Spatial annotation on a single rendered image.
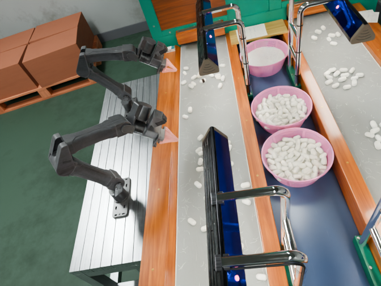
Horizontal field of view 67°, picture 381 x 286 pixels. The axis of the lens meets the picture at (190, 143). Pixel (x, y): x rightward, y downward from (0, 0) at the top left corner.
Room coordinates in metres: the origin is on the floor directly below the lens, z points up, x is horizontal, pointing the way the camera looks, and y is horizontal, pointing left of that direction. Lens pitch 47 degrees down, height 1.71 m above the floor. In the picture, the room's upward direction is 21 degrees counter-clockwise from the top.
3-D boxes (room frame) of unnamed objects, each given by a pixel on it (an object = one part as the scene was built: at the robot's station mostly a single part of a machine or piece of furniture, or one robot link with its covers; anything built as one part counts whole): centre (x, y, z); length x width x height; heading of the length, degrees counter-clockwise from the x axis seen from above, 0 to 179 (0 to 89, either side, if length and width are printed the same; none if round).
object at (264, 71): (1.32, -0.56, 0.72); 0.27 x 0.27 x 0.10
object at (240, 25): (1.20, -0.32, 0.90); 0.20 x 0.19 x 0.45; 165
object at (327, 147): (0.62, -0.37, 0.72); 0.27 x 0.27 x 0.10
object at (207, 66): (1.23, -0.25, 1.08); 0.62 x 0.08 x 0.07; 165
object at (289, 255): (0.26, -0.07, 0.90); 0.20 x 0.19 x 0.45; 165
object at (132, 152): (1.04, 0.08, 0.65); 1.20 x 0.90 x 0.04; 169
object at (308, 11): (1.49, -0.96, 0.83); 0.30 x 0.06 x 0.07; 75
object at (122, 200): (0.79, 0.38, 0.71); 0.20 x 0.07 x 0.08; 169
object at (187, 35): (1.67, -0.30, 0.83); 0.30 x 0.06 x 0.07; 75
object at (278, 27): (1.53, -0.62, 0.77); 0.33 x 0.15 x 0.01; 75
